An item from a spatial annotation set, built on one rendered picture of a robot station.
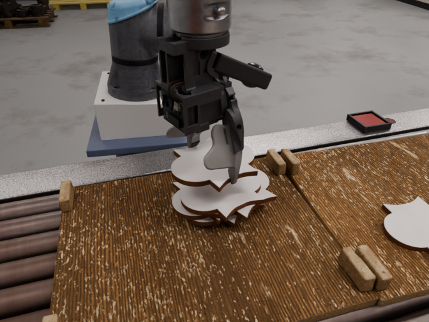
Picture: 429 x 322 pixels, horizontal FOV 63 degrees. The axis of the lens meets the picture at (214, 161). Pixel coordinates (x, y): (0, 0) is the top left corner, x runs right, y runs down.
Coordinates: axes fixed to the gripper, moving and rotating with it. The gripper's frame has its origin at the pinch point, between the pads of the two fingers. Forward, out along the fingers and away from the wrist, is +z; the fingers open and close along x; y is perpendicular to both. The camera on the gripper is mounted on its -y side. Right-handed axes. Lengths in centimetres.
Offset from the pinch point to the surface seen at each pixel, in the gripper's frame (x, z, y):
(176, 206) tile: -1.0, 6.5, 6.8
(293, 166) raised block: 1.9, 7.3, -17.4
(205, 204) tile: 3.3, 4.5, 4.2
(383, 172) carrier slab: 12.0, 9.4, -32.2
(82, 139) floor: -203, 104, -29
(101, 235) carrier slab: -5.1, 9.3, 18.2
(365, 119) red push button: -4, 10, -50
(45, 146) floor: -209, 104, -5
